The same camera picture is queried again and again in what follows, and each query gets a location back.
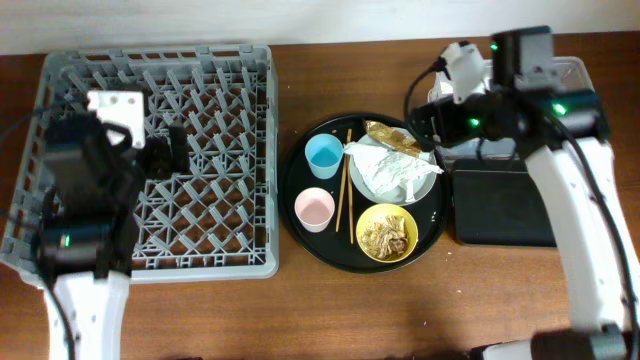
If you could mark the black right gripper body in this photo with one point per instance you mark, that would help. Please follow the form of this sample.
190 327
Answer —
459 122

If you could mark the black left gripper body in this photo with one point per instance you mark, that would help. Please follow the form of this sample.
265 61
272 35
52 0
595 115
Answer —
155 162

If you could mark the gold brown snack wrapper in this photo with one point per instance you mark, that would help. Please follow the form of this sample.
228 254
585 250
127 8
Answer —
392 138

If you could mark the white paper napkin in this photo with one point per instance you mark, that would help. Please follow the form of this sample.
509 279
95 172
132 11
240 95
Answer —
390 167

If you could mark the yellow bowl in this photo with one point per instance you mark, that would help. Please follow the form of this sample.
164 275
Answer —
382 210

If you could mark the peanut shell food scraps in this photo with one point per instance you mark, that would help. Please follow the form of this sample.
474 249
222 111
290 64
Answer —
385 238

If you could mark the pink plastic cup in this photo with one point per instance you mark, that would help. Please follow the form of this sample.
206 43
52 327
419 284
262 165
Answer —
314 207

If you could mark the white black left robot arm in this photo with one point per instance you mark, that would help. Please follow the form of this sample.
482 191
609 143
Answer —
83 244

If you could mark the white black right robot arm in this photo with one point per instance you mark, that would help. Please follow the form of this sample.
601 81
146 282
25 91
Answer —
562 136

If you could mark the grey plastic dishwasher rack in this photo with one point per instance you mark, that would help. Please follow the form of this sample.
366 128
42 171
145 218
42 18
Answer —
217 220

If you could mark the black rectangular waste tray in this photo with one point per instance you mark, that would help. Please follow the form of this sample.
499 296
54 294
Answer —
496 203

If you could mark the clear plastic waste bin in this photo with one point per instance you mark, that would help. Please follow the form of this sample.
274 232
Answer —
572 74

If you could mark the grey round plate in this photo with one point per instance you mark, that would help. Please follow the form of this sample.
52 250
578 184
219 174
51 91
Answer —
425 187

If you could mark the left wooden chopstick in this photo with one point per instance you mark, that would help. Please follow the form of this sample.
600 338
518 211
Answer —
343 183

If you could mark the wooden chopstick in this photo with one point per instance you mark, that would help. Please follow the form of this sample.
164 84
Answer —
343 183
350 200

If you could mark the right wooden chopstick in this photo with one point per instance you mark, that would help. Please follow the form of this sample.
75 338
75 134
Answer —
350 200

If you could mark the round black serving tray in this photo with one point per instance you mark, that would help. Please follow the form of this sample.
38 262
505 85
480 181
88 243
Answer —
336 248

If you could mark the light blue plastic cup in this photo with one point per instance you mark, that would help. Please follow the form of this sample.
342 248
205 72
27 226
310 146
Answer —
324 153

